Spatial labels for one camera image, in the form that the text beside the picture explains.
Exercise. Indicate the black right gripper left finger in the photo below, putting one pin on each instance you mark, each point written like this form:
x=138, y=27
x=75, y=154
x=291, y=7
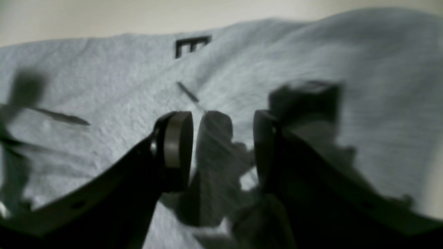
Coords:
x=114, y=211

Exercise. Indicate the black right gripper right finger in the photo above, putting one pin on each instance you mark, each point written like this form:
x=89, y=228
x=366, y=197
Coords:
x=306, y=203

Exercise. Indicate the grey T-shirt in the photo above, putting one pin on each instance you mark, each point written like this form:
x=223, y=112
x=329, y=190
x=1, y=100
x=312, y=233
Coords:
x=363, y=87

